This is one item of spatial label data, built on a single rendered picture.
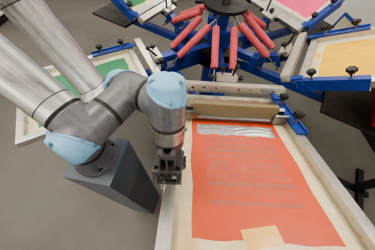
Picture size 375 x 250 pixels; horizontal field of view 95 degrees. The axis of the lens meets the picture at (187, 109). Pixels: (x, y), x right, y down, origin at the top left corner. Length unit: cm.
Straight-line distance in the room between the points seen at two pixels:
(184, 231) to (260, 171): 34
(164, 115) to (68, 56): 32
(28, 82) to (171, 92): 23
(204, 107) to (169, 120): 50
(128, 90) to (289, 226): 57
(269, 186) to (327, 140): 207
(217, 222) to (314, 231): 27
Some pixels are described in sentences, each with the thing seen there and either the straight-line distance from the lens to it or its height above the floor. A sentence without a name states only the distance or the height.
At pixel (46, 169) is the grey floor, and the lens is 237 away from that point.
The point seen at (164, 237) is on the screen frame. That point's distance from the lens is 53.
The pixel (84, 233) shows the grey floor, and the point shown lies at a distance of 202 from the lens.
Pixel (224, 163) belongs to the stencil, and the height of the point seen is 120.
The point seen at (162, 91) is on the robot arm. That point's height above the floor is 163.
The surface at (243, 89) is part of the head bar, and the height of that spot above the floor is 111.
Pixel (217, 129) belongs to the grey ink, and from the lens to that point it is 82.
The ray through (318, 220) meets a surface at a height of 127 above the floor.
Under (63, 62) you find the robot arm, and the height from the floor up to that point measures 155.
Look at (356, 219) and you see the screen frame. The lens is 74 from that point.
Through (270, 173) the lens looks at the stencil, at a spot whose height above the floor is 122.
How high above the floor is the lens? 185
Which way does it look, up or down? 55 degrees down
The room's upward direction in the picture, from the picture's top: 4 degrees clockwise
